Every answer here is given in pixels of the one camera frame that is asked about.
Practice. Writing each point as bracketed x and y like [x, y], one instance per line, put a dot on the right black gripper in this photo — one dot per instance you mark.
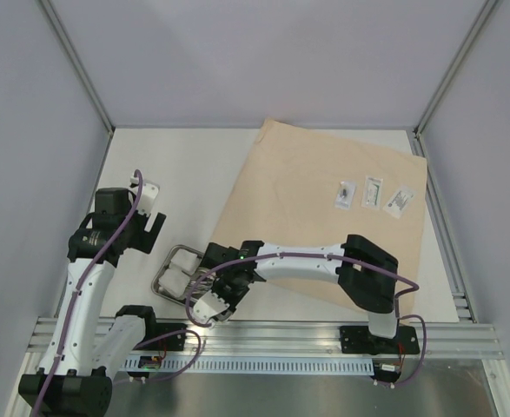
[227, 291]

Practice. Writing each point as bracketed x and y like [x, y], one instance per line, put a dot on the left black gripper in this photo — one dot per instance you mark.
[143, 239]

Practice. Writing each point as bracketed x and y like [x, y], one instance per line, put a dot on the white gauze pad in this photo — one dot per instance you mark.
[185, 261]
[174, 282]

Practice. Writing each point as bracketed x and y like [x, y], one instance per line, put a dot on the stainless steel tray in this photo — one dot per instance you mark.
[199, 275]

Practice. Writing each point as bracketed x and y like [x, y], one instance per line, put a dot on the clear blister packet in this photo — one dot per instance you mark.
[345, 195]

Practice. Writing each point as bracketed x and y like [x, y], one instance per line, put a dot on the green white suture packet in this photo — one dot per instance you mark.
[372, 190]

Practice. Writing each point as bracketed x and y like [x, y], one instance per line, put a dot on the steel hemostat forceps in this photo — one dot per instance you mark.
[196, 291]

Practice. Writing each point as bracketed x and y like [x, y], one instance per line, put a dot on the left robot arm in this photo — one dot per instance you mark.
[75, 375]

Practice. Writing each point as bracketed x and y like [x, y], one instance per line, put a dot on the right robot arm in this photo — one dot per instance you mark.
[359, 269]

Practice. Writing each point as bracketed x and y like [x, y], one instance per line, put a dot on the beige cloth drape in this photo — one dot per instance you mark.
[286, 189]

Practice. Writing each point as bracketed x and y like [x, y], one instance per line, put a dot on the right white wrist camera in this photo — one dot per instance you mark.
[210, 309]

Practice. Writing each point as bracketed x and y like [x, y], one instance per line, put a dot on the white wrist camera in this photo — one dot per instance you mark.
[149, 192]
[210, 309]

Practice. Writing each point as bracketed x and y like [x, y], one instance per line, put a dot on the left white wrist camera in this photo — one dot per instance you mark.
[149, 192]

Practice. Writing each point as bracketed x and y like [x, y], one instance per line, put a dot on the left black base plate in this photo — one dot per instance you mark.
[164, 337]

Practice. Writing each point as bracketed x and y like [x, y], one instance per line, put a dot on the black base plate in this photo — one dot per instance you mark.
[358, 340]
[164, 337]

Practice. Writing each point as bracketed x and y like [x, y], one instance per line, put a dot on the slotted grey cable duct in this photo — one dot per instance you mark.
[210, 364]

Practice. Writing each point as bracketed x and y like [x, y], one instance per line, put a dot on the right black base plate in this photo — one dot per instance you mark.
[358, 340]

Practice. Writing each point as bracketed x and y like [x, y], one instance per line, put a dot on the left aluminium frame post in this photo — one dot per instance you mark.
[62, 36]

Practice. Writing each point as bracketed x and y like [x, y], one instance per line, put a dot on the aluminium frame post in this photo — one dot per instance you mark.
[62, 36]
[478, 25]

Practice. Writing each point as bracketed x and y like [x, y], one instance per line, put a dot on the aluminium mounting rail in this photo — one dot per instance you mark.
[463, 340]

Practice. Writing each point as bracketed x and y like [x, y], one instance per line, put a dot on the right aluminium frame post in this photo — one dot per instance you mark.
[478, 25]

